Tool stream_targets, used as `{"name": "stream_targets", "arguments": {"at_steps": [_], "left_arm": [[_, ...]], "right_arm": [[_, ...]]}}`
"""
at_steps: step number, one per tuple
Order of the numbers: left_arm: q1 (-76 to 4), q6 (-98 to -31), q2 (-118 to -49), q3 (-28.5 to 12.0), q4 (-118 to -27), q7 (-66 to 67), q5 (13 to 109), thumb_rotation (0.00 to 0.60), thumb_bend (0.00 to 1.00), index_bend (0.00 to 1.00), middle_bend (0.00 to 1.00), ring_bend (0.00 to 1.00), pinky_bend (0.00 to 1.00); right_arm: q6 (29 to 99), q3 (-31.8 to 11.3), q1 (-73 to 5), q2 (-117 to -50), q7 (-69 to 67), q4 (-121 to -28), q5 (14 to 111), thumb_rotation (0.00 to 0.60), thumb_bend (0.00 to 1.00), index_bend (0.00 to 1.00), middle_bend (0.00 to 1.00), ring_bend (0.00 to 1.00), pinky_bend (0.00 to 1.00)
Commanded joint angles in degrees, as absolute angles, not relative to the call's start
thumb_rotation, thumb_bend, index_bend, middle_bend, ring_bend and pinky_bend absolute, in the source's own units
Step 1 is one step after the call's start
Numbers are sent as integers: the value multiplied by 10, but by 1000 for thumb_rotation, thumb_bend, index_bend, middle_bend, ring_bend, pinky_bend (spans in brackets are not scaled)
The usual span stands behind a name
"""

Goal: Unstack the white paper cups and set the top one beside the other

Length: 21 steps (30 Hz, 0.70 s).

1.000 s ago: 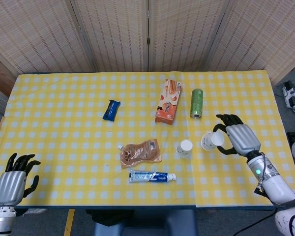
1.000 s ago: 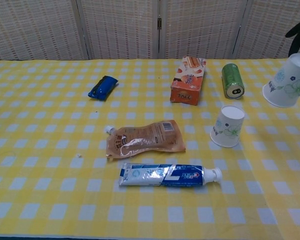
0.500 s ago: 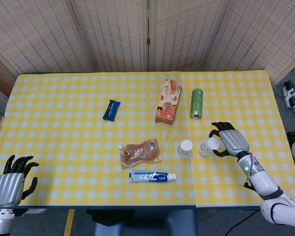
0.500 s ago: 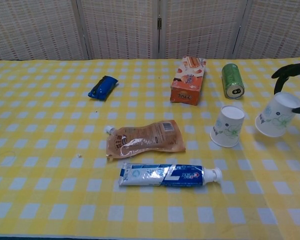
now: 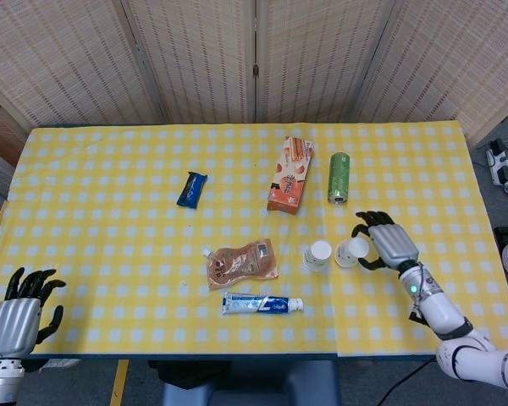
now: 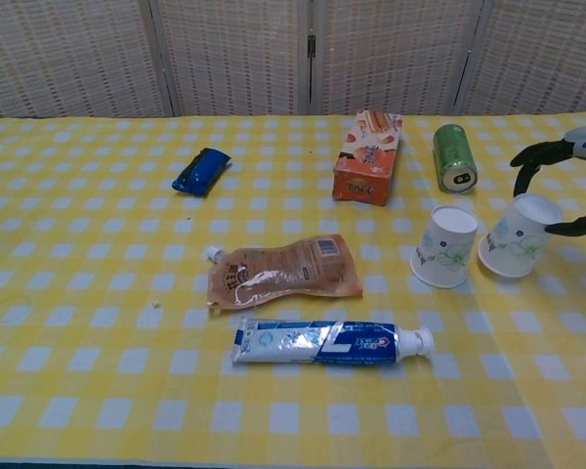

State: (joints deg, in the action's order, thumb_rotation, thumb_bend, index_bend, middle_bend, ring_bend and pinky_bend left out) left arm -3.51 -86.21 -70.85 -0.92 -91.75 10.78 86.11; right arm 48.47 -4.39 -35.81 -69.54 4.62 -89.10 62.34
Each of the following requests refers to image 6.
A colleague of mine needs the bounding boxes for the white floral paper cup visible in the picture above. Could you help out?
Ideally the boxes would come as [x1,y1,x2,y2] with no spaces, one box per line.
[409,204,480,289]
[477,192,565,279]

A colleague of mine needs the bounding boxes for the woven folding screen panel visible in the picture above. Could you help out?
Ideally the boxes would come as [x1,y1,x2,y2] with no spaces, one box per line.
[148,0,315,117]
[0,0,181,120]
[452,0,586,116]
[311,0,487,116]

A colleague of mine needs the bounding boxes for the green drink can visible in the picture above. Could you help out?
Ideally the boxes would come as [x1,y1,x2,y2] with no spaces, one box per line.
[432,122,479,194]

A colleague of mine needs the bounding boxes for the yellow white checkered tablecloth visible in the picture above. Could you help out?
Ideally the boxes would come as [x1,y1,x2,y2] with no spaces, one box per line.
[0,113,543,469]
[395,110,586,469]

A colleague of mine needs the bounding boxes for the orange biscuit box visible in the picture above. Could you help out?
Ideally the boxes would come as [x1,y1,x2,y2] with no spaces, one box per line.
[332,109,403,207]

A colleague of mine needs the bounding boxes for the brown spouted sauce pouch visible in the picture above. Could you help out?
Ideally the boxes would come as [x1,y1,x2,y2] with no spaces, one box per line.
[203,234,364,317]

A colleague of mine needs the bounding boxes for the blue white toothpaste tube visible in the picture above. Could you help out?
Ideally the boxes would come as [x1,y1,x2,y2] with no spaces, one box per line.
[230,316,436,366]

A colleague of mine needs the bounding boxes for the blue snack packet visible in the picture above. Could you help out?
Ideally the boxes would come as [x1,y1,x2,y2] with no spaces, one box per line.
[171,147,232,198]

